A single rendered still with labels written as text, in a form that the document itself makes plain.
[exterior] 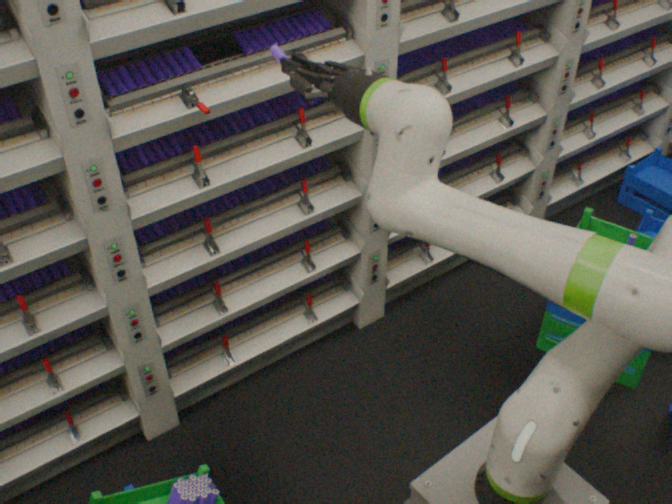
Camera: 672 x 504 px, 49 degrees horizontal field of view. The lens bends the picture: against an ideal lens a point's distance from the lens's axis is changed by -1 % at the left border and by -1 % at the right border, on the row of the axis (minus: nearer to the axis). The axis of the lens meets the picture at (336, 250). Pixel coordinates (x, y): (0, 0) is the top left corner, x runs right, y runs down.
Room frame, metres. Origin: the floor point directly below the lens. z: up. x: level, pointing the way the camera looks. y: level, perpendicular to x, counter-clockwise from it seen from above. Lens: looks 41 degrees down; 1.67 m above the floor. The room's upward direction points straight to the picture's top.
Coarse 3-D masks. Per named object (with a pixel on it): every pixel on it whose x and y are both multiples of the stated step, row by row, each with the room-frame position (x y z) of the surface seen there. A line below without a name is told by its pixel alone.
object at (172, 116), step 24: (336, 0) 1.63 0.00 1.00; (336, 24) 1.60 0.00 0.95; (336, 48) 1.54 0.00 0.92; (360, 48) 1.55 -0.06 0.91; (96, 72) 1.35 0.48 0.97; (264, 72) 1.43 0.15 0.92; (216, 96) 1.34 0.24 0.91; (240, 96) 1.36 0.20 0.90; (264, 96) 1.40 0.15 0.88; (120, 120) 1.24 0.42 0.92; (144, 120) 1.25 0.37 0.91; (168, 120) 1.26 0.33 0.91; (192, 120) 1.30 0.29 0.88; (120, 144) 1.21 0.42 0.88
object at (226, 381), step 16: (432, 272) 1.76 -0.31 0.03; (400, 288) 1.68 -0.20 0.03; (336, 320) 1.54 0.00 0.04; (304, 336) 1.48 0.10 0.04; (320, 336) 1.51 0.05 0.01; (272, 352) 1.41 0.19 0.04; (288, 352) 1.44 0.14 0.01; (256, 368) 1.38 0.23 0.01; (224, 384) 1.32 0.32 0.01; (192, 400) 1.26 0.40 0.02; (128, 432) 1.15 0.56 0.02; (96, 448) 1.10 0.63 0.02; (64, 464) 1.05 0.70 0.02; (32, 480) 1.00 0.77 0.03; (0, 496) 0.96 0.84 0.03
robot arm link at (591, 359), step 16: (656, 240) 0.83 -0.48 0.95; (576, 336) 0.88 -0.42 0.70; (592, 336) 0.84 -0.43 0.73; (608, 336) 0.82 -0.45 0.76; (560, 352) 0.88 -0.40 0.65; (576, 352) 0.85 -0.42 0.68; (592, 352) 0.83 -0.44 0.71; (608, 352) 0.81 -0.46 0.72; (624, 352) 0.81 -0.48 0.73; (544, 368) 0.86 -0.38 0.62; (560, 368) 0.85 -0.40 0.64; (576, 368) 0.84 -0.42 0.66; (592, 368) 0.82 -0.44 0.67; (608, 368) 0.81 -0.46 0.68; (624, 368) 0.82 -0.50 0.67; (576, 384) 0.82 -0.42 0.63; (592, 384) 0.82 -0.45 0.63; (608, 384) 0.82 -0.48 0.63; (592, 400) 0.81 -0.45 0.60
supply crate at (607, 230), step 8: (584, 216) 1.61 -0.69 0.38; (592, 216) 1.62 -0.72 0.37; (584, 224) 1.61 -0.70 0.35; (592, 224) 1.61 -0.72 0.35; (600, 224) 1.60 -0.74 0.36; (608, 224) 1.59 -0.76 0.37; (600, 232) 1.60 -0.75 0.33; (608, 232) 1.58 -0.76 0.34; (616, 232) 1.57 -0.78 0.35; (624, 232) 1.56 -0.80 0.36; (632, 232) 1.55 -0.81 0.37; (616, 240) 1.57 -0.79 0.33; (624, 240) 1.56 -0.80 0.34; (640, 240) 1.54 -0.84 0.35; (648, 240) 1.53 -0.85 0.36; (640, 248) 1.53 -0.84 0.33
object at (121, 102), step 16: (336, 32) 1.56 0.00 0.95; (288, 48) 1.48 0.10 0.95; (304, 48) 1.51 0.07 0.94; (224, 64) 1.40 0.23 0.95; (240, 64) 1.41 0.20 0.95; (256, 64) 1.44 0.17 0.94; (176, 80) 1.34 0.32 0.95; (192, 80) 1.35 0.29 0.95; (208, 80) 1.37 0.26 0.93; (128, 96) 1.28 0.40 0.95; (144, 96) 1.29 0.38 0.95; (160, 96) 1.31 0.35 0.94; (112, 112) 1.25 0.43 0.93
